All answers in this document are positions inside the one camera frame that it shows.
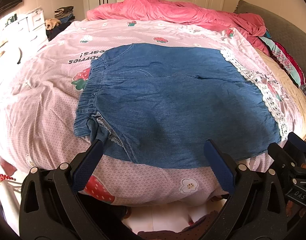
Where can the pink strawberry print bedsheet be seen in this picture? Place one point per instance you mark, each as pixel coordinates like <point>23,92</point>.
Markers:
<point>39,99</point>

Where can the floral teal red pillow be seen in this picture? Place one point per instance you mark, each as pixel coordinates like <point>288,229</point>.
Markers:
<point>286,62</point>

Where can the pink crumpled duvet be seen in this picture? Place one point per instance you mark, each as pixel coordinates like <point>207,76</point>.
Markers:
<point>250,25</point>

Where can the pile of dark clothes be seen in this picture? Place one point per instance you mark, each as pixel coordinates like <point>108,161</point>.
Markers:
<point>63,17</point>

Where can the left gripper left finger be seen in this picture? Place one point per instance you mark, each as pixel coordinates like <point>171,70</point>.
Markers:
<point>51,208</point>

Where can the blue denim pants lace hem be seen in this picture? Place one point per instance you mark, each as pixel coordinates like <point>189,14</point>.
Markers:
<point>158,105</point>

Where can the white drawer cabinet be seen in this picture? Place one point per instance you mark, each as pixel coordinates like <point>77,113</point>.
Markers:
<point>26,31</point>

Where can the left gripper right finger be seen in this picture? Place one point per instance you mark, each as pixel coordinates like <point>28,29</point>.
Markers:
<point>255,208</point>

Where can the tan plush toy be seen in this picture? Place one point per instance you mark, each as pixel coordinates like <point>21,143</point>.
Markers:
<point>52,23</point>

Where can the grey padded headboard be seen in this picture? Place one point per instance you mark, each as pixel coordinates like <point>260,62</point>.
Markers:
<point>281,30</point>

